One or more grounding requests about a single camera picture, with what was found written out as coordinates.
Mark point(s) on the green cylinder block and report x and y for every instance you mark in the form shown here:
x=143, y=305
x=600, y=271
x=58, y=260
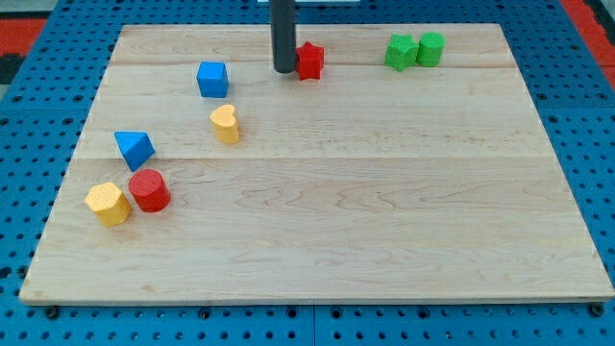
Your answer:
x=431, y=47

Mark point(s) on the red cylinder block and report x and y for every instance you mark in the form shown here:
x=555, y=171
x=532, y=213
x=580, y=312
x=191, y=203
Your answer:
x=149, y=190

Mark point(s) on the blue triangular prism block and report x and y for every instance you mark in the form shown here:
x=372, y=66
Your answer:
x=135, y=147

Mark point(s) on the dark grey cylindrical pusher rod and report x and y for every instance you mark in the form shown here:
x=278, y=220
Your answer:
x=283, y=35

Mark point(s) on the green star block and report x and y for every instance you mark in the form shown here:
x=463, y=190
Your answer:
x=401, y=52

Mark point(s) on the red star block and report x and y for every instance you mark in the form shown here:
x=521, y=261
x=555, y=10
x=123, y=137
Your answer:
x=310, y=61

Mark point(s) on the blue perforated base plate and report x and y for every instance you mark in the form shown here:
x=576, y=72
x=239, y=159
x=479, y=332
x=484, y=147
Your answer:
x=46, y=106

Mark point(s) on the yellow heart block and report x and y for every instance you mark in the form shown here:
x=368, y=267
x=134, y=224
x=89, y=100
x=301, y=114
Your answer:
x=225, y=124

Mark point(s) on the yellow hexagon block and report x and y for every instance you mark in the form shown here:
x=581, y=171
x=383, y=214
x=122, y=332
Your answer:
x=108, y=202

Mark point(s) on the light wooden board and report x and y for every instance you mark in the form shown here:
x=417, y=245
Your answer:
x=434, y=185

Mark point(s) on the blue cube block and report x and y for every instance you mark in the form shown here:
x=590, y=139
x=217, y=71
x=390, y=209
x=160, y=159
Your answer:
x=212, y=79

